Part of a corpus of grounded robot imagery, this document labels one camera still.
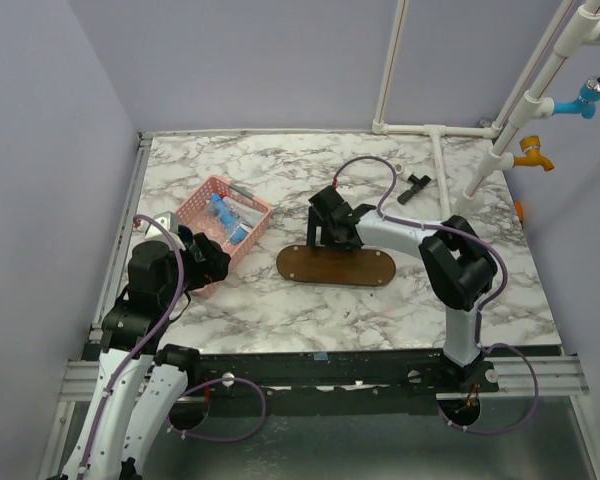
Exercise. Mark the pink plastic basket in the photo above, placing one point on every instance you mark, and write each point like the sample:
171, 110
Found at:
197, 214

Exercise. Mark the brown wooden oval tray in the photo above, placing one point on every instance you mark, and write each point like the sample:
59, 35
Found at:
321, 265

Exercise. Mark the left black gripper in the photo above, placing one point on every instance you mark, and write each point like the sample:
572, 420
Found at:
216, 264

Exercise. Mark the white pipe end cap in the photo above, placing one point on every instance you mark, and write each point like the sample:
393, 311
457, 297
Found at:
403, 171

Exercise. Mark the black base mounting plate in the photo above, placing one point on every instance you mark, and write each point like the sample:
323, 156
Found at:
324, 383

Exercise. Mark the aluminium rail frame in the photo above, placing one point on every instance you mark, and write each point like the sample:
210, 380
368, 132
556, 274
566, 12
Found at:
80, 375

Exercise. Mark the yellow tap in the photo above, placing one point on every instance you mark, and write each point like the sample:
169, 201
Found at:
531, 154

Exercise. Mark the white pvc pipe frame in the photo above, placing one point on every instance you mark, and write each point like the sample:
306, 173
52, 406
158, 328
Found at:
477, 69

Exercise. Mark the blue toothpaste tube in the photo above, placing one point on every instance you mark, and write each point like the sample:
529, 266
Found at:
232, 223

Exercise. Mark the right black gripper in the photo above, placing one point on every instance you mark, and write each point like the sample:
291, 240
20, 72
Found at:
314, 221

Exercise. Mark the orange object at edge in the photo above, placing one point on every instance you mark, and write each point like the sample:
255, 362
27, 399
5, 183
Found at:
519, 211

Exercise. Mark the blue tap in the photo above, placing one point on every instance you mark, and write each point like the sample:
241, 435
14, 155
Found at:
585, 104

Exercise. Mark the black valve handle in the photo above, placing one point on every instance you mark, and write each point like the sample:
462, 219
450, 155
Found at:
416, 185

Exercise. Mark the wrapped toothbrush packet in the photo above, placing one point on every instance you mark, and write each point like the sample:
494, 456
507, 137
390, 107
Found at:
246, 219

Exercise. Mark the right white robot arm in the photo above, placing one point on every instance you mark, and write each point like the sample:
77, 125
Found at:
459, 267

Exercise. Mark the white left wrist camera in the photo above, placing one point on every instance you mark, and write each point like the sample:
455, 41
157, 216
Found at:
163, 228

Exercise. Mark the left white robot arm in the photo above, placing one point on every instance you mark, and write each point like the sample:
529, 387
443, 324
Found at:
131, 333

